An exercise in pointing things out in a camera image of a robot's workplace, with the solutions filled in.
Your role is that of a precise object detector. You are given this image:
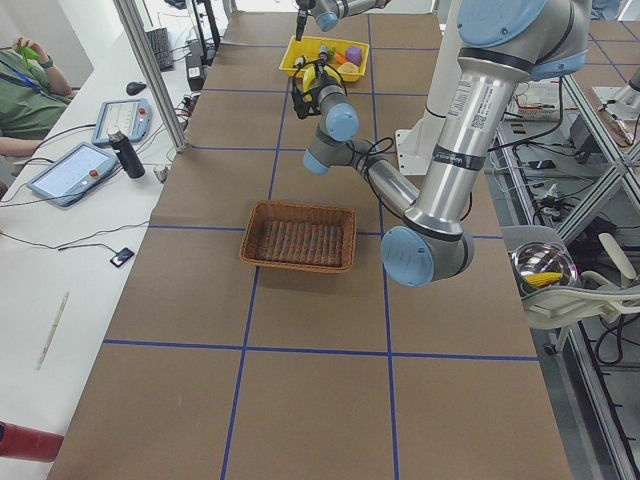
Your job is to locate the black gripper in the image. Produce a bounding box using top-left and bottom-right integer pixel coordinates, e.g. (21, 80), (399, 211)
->
(291, 79), (325, 119)

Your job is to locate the yellow packing tape roll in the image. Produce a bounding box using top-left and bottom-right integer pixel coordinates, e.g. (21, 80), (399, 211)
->
(300, 61), (343, 90)

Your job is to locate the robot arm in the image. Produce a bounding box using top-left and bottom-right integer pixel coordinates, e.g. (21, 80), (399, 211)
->
(295, 0), (390, 41)
(292, 1), (592, 287)

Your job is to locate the yellow woven basket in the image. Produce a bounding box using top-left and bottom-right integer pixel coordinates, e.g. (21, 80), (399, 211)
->
(279, 35), (370, 82)

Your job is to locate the brown wicker basket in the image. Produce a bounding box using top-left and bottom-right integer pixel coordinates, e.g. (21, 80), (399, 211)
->
(240, 200), (356, 274)

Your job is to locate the toy panda figurine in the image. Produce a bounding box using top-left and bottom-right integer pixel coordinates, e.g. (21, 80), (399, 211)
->
(293, 57), (306, 69)

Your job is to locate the toy croissant bread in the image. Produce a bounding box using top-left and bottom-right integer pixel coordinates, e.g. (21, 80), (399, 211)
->
(338, 62), (359, 75)

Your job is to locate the orange toy carrot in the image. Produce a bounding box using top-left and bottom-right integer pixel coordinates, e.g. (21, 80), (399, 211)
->
(330, 50), (348, 65)

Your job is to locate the black keyboard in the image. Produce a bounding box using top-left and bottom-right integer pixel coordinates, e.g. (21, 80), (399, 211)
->
(145, 27), (174, 71)

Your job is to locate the far teach pendant tablet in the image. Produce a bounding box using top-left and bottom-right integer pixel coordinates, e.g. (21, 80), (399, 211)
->
(91, 98), (152, 147)

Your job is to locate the teach pendant tablet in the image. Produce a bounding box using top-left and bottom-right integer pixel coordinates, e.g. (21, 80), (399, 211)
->
(27, 142), (118, 207)
(91, 98), (152, 147)

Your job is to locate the black computer mouse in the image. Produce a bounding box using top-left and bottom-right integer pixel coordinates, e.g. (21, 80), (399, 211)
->
(125, 81), (147, 96)

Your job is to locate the black water bottle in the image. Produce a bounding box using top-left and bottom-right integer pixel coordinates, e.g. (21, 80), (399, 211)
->
(107, 126), (145, 179)

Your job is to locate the near teach pendant tablet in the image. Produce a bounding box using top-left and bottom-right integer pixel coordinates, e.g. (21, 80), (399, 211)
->
(27, 142), (118, 207)

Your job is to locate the small black phone device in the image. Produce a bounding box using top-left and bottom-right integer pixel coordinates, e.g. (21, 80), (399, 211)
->
(109, 247), (135, 268)

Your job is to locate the seated person green shirt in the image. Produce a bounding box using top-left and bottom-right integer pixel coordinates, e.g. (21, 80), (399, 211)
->
(1, 36), (75, 158)

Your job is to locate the steel bowl with corn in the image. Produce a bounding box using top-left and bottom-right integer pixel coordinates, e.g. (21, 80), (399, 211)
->
(510, 241), (579, 297)

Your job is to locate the white pen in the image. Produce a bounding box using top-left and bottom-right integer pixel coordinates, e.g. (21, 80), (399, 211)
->
(36, 291), (70, 370)

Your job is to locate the red cylinder object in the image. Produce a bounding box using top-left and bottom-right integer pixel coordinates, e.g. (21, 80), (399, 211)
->
(1, 422), (64, 463)

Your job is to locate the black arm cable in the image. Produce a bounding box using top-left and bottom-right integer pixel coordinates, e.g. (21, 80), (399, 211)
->
(292, 57), (396, 201)

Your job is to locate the aluminium frame post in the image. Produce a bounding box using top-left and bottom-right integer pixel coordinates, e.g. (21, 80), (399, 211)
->
(113, 0), (187, 153)

